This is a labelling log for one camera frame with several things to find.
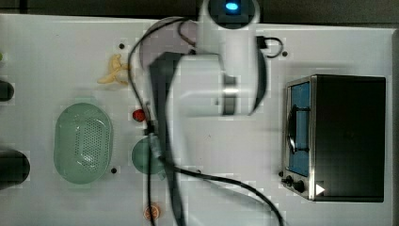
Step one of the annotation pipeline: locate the black toaster oven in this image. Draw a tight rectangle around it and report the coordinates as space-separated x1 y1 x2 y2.
279 74 386 202

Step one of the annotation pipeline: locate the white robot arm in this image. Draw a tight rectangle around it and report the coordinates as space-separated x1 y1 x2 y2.
149 0 267 226

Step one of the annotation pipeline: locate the black cylinder post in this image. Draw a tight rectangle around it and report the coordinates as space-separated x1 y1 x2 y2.
0 150 30 190

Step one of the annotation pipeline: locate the round lilac plate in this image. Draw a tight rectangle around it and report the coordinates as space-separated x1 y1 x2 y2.
138 17 197 69

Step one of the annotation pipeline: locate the green oval strainer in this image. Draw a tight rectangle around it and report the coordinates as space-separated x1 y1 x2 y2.
54 103 113 185

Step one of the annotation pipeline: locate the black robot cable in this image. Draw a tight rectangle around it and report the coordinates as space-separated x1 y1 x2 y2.
127 16 286 226

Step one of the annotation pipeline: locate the small red plush fruit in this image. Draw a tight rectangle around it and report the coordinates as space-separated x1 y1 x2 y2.
132 109 146 122

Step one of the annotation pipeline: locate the yellow plush banana peel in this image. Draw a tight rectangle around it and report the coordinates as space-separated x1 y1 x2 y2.
97 54 130 86

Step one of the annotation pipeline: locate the plush orange slice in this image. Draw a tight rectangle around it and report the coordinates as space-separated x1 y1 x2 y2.
143 203 161 220

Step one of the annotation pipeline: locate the green cylinder post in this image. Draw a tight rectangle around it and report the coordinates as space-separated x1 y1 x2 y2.
0 81 15 102

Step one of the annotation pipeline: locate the green mug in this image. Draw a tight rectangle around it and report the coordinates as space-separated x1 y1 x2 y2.
132 137 166 180

